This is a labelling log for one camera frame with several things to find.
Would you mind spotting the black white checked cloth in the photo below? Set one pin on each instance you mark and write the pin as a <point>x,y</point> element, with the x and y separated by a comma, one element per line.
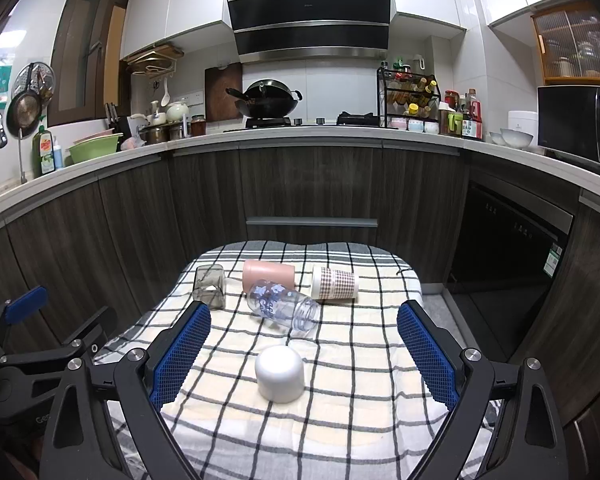
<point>360,360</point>

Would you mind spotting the pale green teapot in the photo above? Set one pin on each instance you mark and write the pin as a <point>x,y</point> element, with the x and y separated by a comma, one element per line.
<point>177,111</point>

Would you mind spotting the white blue capped bottle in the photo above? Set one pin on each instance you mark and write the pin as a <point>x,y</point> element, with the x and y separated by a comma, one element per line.
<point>59,155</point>

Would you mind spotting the grey glass cup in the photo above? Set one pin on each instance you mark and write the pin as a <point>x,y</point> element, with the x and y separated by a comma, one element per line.
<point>209,286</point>

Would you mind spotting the white cup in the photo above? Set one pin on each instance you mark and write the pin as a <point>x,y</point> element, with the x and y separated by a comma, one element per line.
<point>278,372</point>

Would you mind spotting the green plastic basin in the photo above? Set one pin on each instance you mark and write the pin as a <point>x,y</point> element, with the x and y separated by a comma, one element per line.
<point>92,149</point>

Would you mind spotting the black built-in dishwasher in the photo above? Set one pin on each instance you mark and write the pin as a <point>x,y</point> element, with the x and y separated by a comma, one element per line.
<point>505,260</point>

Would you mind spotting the gas stove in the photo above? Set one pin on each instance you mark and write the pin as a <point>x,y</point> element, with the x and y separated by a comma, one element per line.
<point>310,122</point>

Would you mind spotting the green mug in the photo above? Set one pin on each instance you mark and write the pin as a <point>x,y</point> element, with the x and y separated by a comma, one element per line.
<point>454,122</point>

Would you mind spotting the steel pot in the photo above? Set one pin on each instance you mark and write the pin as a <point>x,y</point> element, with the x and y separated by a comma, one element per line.
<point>154,134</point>

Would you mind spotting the checked paper cup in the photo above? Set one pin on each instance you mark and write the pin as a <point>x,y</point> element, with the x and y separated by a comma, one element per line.
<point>336,284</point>

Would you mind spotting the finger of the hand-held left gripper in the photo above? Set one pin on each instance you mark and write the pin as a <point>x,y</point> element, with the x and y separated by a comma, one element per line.
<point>27,304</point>
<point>87,332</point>

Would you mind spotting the black range hood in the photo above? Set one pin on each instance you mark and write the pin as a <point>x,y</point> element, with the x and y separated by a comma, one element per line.
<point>307,10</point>

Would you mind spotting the glass door wall cabinet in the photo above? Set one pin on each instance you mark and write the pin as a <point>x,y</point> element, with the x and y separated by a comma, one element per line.
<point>577,42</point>

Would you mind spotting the black microwave oven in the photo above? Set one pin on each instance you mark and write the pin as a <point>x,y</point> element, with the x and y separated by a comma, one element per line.
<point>575,122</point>

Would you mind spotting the red capped sauce bottle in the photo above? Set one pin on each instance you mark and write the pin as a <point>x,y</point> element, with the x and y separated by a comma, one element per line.
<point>473,117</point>

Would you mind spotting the hanging frying pan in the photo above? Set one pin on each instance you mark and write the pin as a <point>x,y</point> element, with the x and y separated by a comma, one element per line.
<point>22,112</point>

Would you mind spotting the brown lidded jar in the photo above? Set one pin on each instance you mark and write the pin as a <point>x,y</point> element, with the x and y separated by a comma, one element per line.
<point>198,126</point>

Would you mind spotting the dark wooden cutting board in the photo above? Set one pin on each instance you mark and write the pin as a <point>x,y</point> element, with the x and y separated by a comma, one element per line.
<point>219,92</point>

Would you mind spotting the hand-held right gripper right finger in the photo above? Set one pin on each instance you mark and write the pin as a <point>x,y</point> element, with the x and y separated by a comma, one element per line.
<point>427,355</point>

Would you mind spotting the black wok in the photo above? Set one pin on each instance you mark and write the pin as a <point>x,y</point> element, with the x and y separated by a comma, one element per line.
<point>270,97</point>

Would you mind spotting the wooden boards on wall rack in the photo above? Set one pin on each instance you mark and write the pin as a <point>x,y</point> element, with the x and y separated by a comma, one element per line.
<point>152,57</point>

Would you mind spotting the pink cup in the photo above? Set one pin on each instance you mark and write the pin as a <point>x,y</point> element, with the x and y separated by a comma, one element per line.
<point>267,274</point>

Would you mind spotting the clear blue printed glass cup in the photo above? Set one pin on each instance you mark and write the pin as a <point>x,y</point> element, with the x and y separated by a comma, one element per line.
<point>282,307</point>

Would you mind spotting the brown framed window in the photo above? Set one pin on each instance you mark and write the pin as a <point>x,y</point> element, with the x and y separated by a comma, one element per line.
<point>85,50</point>

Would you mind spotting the large white bowl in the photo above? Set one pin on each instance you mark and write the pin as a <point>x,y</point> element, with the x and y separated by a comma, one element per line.
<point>517,137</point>

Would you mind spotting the green dish soap bottle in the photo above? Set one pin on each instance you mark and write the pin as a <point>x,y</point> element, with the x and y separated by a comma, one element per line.
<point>43,152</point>

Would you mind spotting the small white bowl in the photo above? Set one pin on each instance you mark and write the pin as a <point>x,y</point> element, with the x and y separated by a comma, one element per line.
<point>496,138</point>

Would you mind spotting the black knife block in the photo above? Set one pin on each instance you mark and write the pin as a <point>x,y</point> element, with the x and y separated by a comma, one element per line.
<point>119,122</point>

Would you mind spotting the white hanging spatula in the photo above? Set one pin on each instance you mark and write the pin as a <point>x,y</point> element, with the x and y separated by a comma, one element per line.
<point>165,96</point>

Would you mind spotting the white rice cooker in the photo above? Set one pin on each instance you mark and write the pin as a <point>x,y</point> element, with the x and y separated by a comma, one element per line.
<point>521,121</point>

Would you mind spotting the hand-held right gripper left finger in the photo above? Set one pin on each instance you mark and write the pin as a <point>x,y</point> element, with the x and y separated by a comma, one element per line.
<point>180,355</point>

